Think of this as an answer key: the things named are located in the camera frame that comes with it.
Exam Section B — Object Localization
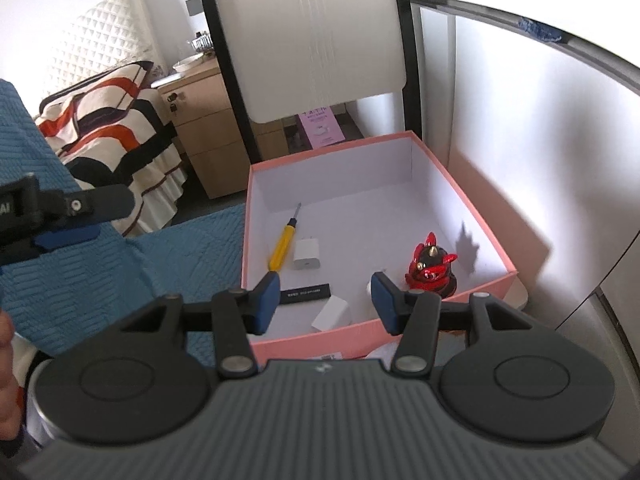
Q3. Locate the red devil figurine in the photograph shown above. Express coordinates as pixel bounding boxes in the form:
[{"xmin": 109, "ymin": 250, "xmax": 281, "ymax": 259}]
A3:
[{"xmin": 405, "ymin": 232, "xmax": 458, "ymax": 298}]

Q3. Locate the black usb stick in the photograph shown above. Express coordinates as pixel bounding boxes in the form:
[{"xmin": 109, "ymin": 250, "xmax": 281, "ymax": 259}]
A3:
[{"xmin": 280, "ymin": 283, "xmax": 331, "ymax": 306}]

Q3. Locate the yellow handled screwdriver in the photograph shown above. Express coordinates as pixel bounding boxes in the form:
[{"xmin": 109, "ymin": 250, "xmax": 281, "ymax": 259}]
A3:
[{"xmin": 268, "ymin": 203, "xmax": 302, "ymax": 272}]

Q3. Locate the white plug adapter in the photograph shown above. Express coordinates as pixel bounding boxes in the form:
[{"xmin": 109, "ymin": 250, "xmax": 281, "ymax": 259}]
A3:
[{"xmin": 311, "ymin": 296, "xmax": 352, "ymax": 332}]

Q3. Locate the white square charger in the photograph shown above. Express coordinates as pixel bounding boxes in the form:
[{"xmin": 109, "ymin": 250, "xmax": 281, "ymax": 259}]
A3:
[{"xmin": 293, "ymin": 238, "xmax": 320, "ymax": 270}]

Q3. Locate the person left hand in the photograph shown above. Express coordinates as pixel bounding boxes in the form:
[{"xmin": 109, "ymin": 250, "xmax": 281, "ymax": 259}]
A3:
[{"xmin": 0, "ymin": 312, "xmax": 22, "ymax": 441}]

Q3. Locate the blue textured chair cover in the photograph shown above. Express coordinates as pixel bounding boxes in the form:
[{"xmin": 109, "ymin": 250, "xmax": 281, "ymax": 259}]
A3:
[{"xmin": 0, "ymin": 79, "xmax": 256, "ymax": 366}]

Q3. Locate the striped bed cover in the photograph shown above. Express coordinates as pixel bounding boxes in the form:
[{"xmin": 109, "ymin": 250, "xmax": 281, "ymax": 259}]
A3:
[{"xmin": 44, "ymin": 88, "xmax": 186, "ymax": 236}]

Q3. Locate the striped pillow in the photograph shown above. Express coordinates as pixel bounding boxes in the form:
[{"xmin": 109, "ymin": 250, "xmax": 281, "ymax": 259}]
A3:
[{"xmin": 36, "ymin": 60, "xmax": 154, "ymax": 143}]

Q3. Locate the pink cardboard box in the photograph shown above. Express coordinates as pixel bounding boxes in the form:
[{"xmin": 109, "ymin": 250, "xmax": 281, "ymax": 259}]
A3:
[{"xmin": 241, "ymin": 132, "xmax": 518, "ymax": 363}]

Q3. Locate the black cabinet key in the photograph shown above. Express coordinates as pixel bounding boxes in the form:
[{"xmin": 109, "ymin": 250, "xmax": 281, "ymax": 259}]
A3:
[{"xmin": 166, "ymin": 92, "xmax": 178, "ymax": 113}]

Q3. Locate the wooden drawer cabinet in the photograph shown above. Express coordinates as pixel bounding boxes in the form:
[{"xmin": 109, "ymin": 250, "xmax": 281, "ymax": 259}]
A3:
[{"xmin": 156, "ymin": 56, "xmax": 292, "ymax": 201}]

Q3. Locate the quilted white headboard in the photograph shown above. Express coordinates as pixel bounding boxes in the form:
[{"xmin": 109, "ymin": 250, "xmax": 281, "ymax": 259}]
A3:
[{"xmin": 47, "ymin": 0, "xmax": 166, "ymax": 93}]

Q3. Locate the pink paper bag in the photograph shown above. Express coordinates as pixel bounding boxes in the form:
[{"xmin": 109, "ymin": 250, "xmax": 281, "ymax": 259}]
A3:
[{"xmin": 297, "ymin": 107, "xmax": 346, "ymax": 150}]

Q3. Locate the wire basket with clutter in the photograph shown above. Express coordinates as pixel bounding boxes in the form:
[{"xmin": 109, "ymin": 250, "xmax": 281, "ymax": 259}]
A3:
[{"xmin": 172, "ymin": 32, "xmax": 215, "ymax": 74}]

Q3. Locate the grey wall switch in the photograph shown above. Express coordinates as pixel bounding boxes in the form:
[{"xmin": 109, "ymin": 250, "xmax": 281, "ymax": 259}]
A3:
[{"xmin": 186, "ymin": 0, "xmax": 204, "ymax": 16}]

